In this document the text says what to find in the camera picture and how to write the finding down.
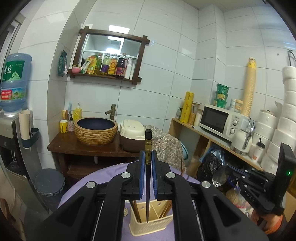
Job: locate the dark wooden washstand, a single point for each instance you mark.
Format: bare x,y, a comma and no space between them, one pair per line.
69,148

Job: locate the dark soy sauce bottle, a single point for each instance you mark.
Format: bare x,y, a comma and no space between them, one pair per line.
121,68

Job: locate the yellow green refill packet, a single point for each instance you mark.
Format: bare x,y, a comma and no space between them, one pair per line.
89,66

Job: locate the cream and brown rice cooker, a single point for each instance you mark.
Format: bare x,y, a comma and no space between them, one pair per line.
131,136

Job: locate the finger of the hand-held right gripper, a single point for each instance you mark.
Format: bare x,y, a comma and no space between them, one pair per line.
237,184
238,172

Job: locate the person's right hand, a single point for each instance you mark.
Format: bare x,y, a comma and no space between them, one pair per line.
270,220

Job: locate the woven sink basin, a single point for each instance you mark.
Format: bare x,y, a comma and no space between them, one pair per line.
96,135

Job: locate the pink cup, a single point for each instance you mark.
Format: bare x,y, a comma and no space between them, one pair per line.
76,70

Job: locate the purple label oil bottle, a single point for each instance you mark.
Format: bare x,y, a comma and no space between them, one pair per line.
105,66

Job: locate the beige paper cup tube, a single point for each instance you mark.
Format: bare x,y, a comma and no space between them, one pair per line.
24,125

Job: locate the tall white bottle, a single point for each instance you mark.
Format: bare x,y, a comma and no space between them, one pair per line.
198,117

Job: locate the stack of paper cups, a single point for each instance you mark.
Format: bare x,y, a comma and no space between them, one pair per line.
250,88

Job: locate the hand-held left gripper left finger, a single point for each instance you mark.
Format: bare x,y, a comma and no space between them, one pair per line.
143,176

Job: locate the wooden shelf unit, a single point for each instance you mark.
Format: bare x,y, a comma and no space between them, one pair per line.
205,141

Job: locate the yellow soap pump bottle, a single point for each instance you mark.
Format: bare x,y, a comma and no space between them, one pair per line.
77,113

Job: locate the purple floral tablecloth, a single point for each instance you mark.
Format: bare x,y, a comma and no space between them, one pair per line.
76,190

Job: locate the black plastic bag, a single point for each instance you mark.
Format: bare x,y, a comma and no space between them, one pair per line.
210,166

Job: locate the clear bag of colourful goods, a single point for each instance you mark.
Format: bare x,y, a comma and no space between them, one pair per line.
240,204

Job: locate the wooden framed mirror shelf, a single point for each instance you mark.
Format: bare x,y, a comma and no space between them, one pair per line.
138,60

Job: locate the bamboo style brass faucet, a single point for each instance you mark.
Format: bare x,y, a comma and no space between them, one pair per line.
112,111

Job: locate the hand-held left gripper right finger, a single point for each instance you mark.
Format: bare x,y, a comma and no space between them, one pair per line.
154,176

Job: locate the glass jar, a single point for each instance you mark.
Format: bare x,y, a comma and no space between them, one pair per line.
192,118

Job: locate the stack of toilet paper rolls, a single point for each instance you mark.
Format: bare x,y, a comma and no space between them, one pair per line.
288,111

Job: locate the grey water dispenser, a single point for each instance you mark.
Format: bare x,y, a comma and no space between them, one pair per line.
11,143

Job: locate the black chopstick with gold band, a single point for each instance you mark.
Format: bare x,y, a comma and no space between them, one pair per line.
148,143

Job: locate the white plastic bottle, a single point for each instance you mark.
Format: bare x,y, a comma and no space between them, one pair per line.
130,69

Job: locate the brown chopstick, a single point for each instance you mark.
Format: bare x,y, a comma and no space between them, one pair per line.
136,210
165,208

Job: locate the cream plastic utensil holder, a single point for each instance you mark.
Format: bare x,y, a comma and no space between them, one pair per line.
148,229

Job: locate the light blue plastic basin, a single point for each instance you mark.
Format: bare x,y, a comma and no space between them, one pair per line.
185,150

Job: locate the blue plastic bag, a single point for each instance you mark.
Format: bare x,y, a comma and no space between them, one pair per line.
214,150

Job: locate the white microwave oven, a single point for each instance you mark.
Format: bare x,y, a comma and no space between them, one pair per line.
215,121

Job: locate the yellow wrap roll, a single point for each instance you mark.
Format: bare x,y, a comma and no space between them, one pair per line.
186,107

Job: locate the small grey bottle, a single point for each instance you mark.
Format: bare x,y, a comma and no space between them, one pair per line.
178,114

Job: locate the small floral cup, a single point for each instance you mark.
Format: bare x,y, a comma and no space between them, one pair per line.
71,126

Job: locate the grey round basin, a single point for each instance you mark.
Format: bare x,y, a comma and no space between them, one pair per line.
49,183

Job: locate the yellow lidded jar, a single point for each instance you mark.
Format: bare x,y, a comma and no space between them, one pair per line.
239,107

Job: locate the paisley floral cloth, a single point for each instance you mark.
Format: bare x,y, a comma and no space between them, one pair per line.
168,146

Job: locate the white tumbler with black lid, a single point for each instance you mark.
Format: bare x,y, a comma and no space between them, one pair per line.
258,151

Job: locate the blue water jug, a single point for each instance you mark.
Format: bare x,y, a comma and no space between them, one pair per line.
15,85

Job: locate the metal spoon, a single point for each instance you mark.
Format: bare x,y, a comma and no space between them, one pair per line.
219,176

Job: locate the yellow label sauce bottle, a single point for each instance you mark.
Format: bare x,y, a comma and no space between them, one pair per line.
112,67

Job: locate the green hanging packet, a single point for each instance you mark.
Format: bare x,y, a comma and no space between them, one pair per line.
62,63

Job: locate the yellow mug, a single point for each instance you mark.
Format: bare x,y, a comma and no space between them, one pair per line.
63,127

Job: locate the white electric kettle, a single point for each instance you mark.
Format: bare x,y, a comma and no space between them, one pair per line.
241,139

